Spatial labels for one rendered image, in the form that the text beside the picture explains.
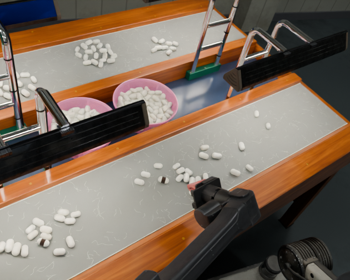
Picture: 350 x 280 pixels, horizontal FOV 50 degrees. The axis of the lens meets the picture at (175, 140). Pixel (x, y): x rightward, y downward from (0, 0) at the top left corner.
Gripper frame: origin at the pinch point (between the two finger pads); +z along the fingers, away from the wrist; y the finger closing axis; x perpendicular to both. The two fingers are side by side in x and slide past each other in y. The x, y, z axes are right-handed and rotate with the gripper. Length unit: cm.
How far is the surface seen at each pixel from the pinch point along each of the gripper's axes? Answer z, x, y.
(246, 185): 2.4, 11.2, -25.1
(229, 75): 2.7, -28.5, -26.4
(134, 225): 9.9, 8.3, 16.9
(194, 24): 75, -45, -74
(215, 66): 54, -24, -64
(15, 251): 16, 1, 51
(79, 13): 205, -71, -66
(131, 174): 23.0, -2.4, 7.4
